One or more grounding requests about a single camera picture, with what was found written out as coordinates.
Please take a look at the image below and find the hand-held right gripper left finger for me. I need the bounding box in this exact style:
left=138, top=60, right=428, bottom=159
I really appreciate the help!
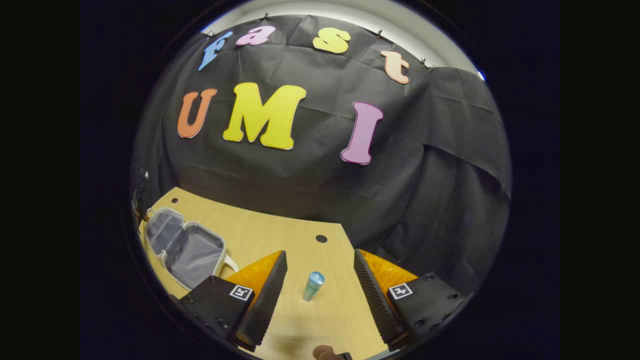
left=177, top=250, right=289, bottom=352

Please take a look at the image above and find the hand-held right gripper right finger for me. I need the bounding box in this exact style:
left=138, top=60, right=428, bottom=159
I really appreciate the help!
left=353, top=248, right=468, bottom=352

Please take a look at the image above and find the blue skin care bottle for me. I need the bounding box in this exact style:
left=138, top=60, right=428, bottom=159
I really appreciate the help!
left=302, top=271, right=326, bottom=303

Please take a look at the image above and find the white suitcase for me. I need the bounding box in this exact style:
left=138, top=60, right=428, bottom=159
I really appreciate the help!
left=144, top=206, right=240, bottom=292

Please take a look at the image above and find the black backdrop cloth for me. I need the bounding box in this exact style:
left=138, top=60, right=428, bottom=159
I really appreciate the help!
left=131, top=14, right=512, bottom=296

